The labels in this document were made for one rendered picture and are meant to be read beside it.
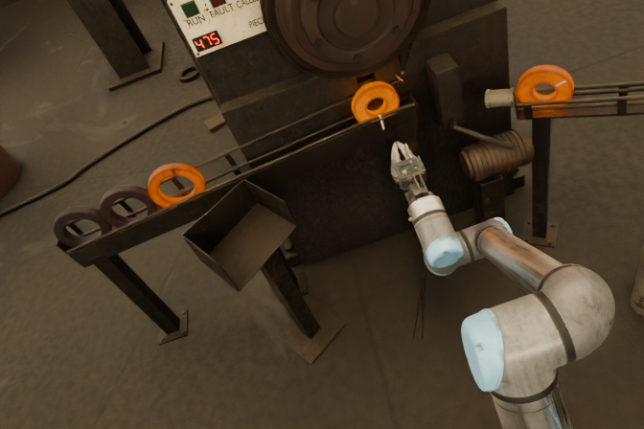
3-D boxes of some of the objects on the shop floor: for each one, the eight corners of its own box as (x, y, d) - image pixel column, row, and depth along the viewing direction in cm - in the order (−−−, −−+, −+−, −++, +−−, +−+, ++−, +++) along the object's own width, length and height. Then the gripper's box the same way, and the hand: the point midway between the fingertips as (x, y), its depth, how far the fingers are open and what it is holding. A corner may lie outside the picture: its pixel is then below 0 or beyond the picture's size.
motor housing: (469, 237, 206) (455, 141, 170) (520, 218, 205) (517, 118, 168) (482, 260, 196) (471, 165, 160) (536, 242, 195) (537, 141, 159)
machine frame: (272, 168, 274) (71, -231, 154) (460, 99, 267) (402, -373, 148) (291, 271, 220) (7, -216, 101) (527, 189, 214) (521, -437, 95)
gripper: (438, 189, 128) (409, 124, 138) (404, 200, 128) (378, 136, 139) (439, 202, 135) (411, 141, 146) (407, 214, 136) (381, 151, 146)
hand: (397, 146), depth 144 cm, fingers closed
